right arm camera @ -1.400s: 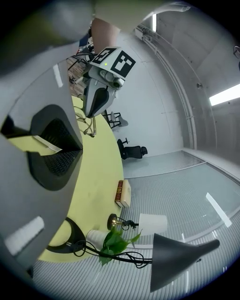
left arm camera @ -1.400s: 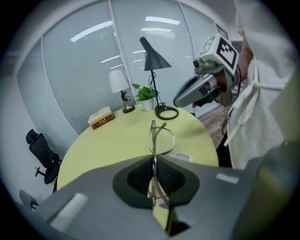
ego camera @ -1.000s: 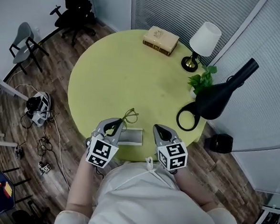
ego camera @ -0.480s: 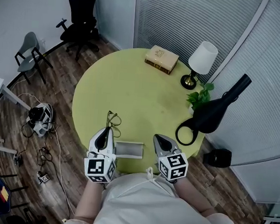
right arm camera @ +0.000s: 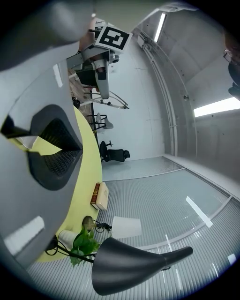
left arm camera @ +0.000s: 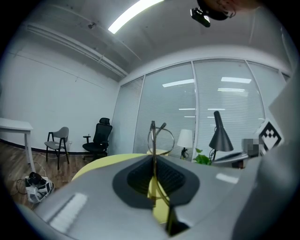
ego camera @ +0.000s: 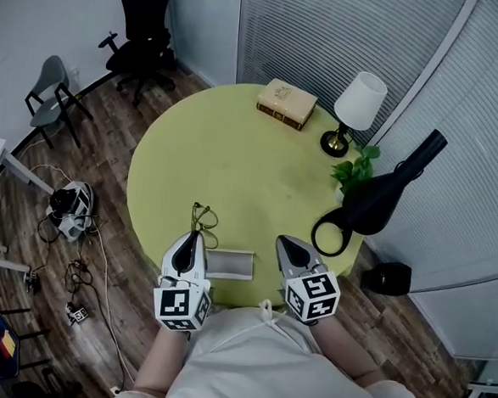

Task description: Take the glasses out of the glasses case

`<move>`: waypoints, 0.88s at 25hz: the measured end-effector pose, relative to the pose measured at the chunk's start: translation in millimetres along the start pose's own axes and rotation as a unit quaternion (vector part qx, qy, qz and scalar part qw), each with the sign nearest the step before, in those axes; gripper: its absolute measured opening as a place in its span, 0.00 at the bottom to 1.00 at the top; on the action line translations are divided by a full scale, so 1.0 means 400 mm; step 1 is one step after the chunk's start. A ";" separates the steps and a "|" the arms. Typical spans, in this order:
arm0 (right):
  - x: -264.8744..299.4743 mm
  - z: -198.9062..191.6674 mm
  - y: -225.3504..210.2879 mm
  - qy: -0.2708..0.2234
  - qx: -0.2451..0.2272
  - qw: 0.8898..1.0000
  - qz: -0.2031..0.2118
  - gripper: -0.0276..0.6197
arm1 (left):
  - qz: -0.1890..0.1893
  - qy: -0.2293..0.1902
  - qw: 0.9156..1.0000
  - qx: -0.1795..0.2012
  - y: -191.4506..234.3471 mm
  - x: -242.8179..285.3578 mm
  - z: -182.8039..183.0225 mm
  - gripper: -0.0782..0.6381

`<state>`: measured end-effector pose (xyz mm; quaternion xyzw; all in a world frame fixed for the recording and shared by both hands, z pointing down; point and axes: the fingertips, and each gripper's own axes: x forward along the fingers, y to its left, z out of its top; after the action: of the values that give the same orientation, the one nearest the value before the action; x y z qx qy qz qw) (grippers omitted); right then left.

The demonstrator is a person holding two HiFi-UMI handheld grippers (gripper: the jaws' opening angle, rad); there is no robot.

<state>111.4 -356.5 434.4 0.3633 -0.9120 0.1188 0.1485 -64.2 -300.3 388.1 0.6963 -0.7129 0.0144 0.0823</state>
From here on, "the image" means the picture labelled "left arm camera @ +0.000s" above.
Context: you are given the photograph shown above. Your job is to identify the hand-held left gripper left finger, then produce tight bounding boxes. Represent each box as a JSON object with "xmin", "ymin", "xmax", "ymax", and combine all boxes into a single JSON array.
[{"xmin": 34, "ymin": 155, "xmax": 172, "ymax": 240}]

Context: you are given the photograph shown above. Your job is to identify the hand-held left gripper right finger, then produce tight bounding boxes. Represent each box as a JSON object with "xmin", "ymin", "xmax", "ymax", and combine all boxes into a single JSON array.
[{"xmin": 156, "ymin": 156, "xmax": 258, "ymax": 240}]

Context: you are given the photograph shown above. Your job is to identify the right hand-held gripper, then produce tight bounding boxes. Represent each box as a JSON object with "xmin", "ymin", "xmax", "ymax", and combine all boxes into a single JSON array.
[{"xmin": 212, "ymin": 118, "xmax": 284, "ymax": 165}]

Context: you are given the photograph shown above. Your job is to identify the black-framed eyeglasses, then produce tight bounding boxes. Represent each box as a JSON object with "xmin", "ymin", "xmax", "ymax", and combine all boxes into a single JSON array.
[{"xmin": 147, "ymin": 120, "xmax": 175, "ymax": 235}]

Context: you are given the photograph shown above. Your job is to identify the black cone desk lamp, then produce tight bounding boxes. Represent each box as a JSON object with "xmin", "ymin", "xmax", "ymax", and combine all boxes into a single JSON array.
[{"xmin": 209, "ymin": 111, "xmax": 234, "ymax": 163}]

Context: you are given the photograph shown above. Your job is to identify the small potted green plant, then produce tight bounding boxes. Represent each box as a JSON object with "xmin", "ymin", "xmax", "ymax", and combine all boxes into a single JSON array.
[{"xmin": 192, "ymin": 148, "xmax": 213, "ymax": 166}]

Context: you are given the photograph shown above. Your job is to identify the white shade table lamp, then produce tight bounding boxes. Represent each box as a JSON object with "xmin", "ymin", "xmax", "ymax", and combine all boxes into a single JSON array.
[{"xmin": 177, "ymin": 128, "xmax": 194, "ymax": 160}]

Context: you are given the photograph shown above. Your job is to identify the person's white top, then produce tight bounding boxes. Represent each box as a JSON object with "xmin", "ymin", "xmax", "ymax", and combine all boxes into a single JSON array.
[{"xmin": 234, "ymin": 70, "xmax": 300, "ymax": 240}]

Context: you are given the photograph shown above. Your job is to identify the black office chair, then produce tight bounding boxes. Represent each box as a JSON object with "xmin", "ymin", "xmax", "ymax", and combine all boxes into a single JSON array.
[{"xmin": 82, "ymin": 117, "xmax": 113, "ymax": 161}]

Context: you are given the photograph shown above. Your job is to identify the grey chair with black legs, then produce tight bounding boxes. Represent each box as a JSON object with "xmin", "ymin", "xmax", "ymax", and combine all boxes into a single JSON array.
[{"xmin": 44, "ymin": 127, "xmax": 70, "ymax": 171}]

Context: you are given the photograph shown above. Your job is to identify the white desk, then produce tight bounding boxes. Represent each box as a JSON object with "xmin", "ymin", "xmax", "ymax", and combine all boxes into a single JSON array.
[{"xmin": 0, "ymin": 117, "xmax": 36, "ymax": 173}]

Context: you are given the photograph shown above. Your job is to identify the ceiling conduit pipe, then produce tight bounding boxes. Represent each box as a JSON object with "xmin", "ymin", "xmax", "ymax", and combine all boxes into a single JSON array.
[{"xmin": 25, "ymin": 22, "xmax": 128, "ymax": 78}]

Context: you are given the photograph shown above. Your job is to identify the long ceiling light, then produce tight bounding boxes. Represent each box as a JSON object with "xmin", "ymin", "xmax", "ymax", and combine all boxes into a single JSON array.
[{"xmin": 107, "ymin": 0, "xmax": 165, "ymax": 35}]

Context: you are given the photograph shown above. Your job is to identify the white cable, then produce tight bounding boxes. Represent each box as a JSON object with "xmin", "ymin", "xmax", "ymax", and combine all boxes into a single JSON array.
[{"xmin": 30, "ymin": 152, "xmax": 49, "ymax": 178}]

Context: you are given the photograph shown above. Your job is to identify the black cable tangle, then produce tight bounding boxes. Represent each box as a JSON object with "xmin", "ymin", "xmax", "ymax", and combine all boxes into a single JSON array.
[{"xmin": 15, "ymin": 178, "xmax": 29, "ymax": 195}]

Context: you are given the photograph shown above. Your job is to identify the black head-worn camera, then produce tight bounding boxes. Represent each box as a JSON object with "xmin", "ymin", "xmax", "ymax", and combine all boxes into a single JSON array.
[{"xmin": 190, "ymin": 7, "xmax": 211, "ymax": 28}]

